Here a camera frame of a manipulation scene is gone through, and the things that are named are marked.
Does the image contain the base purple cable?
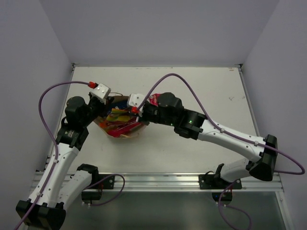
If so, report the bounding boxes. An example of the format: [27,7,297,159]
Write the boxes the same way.
[85,173,126,207]
[217,182,252,230]

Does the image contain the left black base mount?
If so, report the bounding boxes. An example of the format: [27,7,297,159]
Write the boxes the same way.
[81,174,115,203]

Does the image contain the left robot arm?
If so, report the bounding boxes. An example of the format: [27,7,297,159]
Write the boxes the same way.
[16,90,113,230]

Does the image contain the orange Fox's candy bag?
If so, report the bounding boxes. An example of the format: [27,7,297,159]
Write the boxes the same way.
[98,108,132,129]

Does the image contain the aluminium mounting rail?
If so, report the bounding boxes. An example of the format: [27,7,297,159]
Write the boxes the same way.
[121,172,283,192]

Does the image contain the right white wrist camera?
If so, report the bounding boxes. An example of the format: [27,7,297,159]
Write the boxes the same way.
[127,93,145,115]

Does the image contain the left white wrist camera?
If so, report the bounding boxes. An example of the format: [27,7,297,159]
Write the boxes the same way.
[90,83,111,103]

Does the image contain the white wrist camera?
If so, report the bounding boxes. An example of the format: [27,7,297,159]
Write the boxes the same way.
[90,83,111,103]
[127,93,145,115]

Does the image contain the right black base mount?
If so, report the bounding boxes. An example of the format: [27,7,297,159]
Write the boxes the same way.
[198,171,242,204]

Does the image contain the pink red snack bag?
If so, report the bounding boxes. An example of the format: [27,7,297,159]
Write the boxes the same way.
[106,121,141,138]

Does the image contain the small red candy packet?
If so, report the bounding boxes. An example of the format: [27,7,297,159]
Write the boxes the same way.
[147,93,161,106]

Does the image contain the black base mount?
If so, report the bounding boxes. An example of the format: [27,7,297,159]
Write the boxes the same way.
[81,174,115,203]
[198,171,242,204]

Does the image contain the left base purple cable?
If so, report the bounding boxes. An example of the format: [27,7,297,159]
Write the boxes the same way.
[85,173,126,207]

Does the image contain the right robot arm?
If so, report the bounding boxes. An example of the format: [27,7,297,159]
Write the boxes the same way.
[140,92,277,188]

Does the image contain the beige paper bag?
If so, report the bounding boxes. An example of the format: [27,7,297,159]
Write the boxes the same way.
[94,92,146,139]

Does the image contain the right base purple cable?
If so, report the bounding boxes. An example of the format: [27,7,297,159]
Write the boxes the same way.
[217,182,252,230]

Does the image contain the blue Doritos chip bag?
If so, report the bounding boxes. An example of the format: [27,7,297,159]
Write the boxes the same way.
[111,100,128,110]

